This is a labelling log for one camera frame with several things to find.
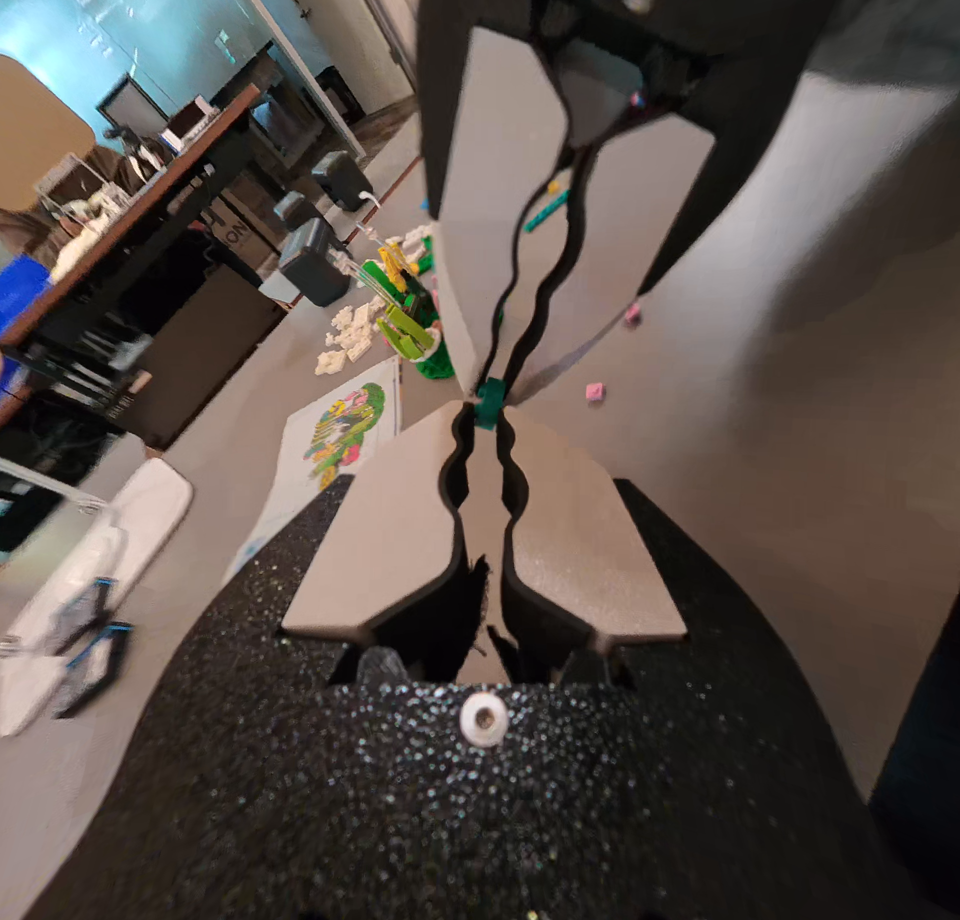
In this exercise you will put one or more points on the grey desk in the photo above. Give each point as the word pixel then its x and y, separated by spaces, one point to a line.
pixel 750 485

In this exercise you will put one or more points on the blue storage bin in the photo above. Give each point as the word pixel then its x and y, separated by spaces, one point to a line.
pixel 22 290

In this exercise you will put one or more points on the green lego flower model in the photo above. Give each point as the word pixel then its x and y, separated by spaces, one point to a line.
pixel 405 327

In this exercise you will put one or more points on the dark grey power station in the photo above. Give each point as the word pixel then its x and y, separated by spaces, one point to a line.
pixel 296 207
pixel 341 177

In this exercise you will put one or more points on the wooden background desk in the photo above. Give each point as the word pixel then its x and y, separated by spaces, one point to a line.
pixel 150 185

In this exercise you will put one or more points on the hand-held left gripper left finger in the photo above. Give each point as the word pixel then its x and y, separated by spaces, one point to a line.
pixel 390 537

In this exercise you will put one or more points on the black battery blue trim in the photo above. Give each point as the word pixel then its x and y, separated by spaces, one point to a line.
pixel 94 612
pixel 97 672

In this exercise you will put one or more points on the teal toy brick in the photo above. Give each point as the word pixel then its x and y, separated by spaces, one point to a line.
pixel 491 402

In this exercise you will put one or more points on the black box under desk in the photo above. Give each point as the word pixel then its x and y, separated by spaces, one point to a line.
pixel 202 350

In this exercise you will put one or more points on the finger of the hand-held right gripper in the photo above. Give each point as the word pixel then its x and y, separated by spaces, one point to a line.
pixel 495 147
pixel 645 185

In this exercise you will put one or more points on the black battery packs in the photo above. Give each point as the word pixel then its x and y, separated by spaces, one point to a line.
pixel 311 260

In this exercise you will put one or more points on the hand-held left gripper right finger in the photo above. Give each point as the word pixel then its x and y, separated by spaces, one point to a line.
pixel 592 560

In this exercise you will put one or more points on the pile of white bricks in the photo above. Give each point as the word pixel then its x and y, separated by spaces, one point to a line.
pixel 349 335

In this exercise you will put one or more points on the black monitor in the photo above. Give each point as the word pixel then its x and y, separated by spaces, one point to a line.
pixel 131 110

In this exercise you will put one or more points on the small pink brick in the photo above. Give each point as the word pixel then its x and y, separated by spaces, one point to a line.
pixel 632 316
pixel 595 393

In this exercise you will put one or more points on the brick instruction booklet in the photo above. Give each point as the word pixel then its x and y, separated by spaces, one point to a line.
pixel 330 440

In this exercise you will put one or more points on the white desk lamp wooden head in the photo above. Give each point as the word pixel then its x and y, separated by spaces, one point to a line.
pixel 150 500

